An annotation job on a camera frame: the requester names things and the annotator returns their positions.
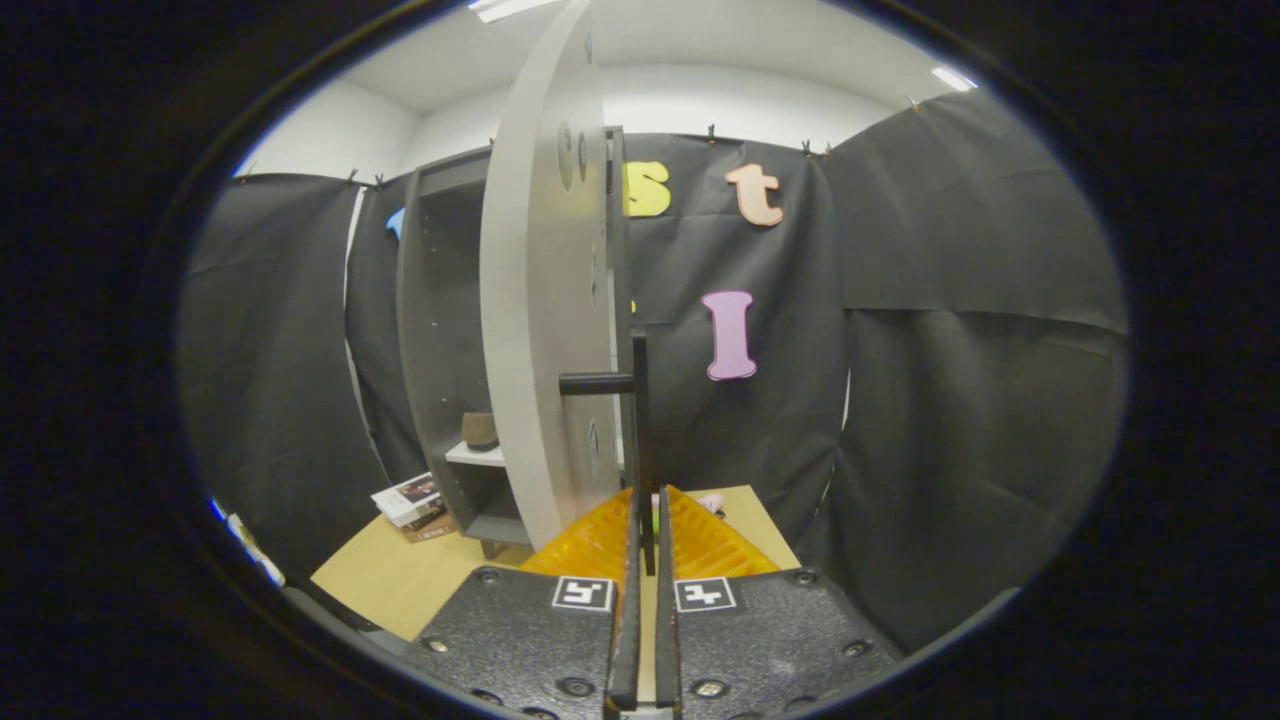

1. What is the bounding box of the grey shoe cabinet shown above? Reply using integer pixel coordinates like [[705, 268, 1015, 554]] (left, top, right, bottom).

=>
[[397, 125, 643, 560]]

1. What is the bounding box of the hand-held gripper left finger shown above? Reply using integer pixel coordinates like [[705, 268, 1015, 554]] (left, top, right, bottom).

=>
[[405, 487, 642, 720]]

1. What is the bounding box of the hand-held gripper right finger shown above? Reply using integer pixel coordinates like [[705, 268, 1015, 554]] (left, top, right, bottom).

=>
[[655, 487, 902, 720]]

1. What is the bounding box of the long ceiling light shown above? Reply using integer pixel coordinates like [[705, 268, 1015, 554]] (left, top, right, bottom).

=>
[[468, 0, 563, 24]]

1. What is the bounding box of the black backdrop cloth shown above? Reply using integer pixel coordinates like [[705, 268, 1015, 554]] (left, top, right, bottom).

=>
[[178, 90, 1131, 656]]

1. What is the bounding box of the white picture book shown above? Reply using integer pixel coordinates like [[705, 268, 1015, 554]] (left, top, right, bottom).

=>
[[371, 472, 447, 529]]

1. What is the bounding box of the black door handle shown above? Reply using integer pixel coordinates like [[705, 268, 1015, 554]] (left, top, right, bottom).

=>
[[558, 333, 658, 578]]

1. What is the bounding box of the brown book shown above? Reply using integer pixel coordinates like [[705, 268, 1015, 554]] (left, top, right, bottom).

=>
[[400, 512, 460, 544]]

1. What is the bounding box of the green and pink plush toy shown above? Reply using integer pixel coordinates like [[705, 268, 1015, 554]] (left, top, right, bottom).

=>
[[650, 490, 725, 519]]

